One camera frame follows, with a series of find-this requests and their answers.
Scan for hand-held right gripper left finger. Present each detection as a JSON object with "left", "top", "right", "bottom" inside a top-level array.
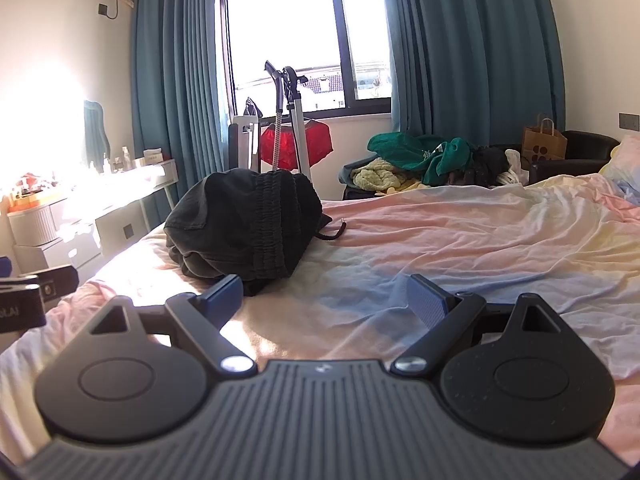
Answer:
[{"left": 90, "top": 274, "right": 258, "bottom": 378}]

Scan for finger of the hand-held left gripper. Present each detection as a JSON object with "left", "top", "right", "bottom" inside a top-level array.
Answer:
[{"left": 36, "top": 265, "right": 79, "bottom": 306}]

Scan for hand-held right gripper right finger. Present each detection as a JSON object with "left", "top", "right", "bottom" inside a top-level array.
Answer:
[{"left": 391, "top": 274, "right": 563, "bottom": 377}]

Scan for black pants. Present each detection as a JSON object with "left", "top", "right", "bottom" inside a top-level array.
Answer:
[{"left": 164, "top": 169, "right": 347, "bottom": 297}]

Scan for pile of clothes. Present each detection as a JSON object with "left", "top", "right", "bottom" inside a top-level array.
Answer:
[{"left": 340, "top": 130, "right": 622, "bottom": 202}]

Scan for white drawer unit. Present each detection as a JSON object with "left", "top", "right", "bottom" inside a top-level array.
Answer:
[{"left": 12, "top": 234, "right": 102, "bottom": 282}]

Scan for white ribbed container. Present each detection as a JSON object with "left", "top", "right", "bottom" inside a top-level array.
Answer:
[{"left": 7, "top": 205, "right": 69, "bottom": 247}]

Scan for pastel bed sheet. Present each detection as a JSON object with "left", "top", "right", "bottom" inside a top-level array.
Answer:
[{"left": 0, "top": 170, "right": 640, "bottom": 467}]

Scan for orange storage box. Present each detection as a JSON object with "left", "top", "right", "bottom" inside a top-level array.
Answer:
[{"left": 7, "top": 172, "right": 57, "bottom": 212}]

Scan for white vanity desk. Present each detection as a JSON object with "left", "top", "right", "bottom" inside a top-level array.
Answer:
[{"left": 50, "top": 159, "right": 179, "bottom": 242}]

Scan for row of cosmetic bottles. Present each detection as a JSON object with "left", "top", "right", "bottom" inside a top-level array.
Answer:
[{"left": 101, "top": 145, "right": 135, "bottom": 174}]

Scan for yellow knit clothing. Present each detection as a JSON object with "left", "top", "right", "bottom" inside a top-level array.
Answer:
[{"left": 350, "top": 157, "right": 427, "bottom": 197}]

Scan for green clothing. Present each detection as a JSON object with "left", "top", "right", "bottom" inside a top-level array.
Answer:
[{"left": 367, "top": 132, "right": 477, "bottom": 187}]

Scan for black clothing pile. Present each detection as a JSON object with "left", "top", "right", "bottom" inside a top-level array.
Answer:
[{"left": 450, "top": 145, "right": 522, "bottom": 189}]

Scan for wavy framed mirror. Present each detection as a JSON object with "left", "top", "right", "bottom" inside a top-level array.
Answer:
[{"left": 82, "top": 100, "right": 111, "bottom": 162}]

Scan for white cloth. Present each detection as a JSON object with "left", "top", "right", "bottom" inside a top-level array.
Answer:
[{"left": 492, "top": 150, "right": 532, "bottom": 189}]

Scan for red garment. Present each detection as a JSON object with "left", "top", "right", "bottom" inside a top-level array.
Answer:
[{"left": 259, "top": 119, "right": 334, "bottom": 171}]

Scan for garment steamer stand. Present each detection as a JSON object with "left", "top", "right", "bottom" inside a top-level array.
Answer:
[{"left": 264, "top": 60, "right": 315, "bottom": 182}]

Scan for brown paper bag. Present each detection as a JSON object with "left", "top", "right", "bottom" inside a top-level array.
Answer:
[{"left": 521, "top": 113, "right": 569, "bottom": 162}]

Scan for teal curtain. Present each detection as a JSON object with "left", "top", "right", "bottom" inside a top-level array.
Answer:
[
  {"left": 377, "top": 0, "right": 568, "bottom": 192},
  {"left": 131, "top": 0, "right": 232, "bottom": 227}
]

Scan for pastel pillow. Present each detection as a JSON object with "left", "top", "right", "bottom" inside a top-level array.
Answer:
[{"left": 599, "top": 134, "right": 640, "bottom": 207}]

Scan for black framed window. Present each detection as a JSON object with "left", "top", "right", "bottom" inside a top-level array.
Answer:
[{"left": 220, "top": 0, "right": 394, "bottom": 122}]

